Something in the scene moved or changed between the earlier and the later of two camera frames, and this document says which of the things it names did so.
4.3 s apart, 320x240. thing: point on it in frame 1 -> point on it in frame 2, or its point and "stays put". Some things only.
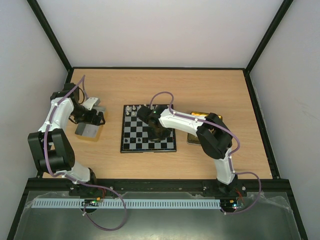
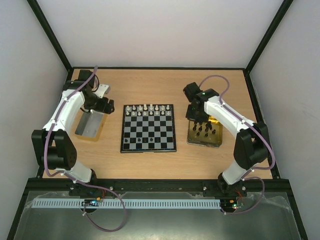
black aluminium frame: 68,66 stays put
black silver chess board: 134,134 stays put
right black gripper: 158,131 -> 196,116
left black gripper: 90,119 -> 103,107
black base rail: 155,185 stays put
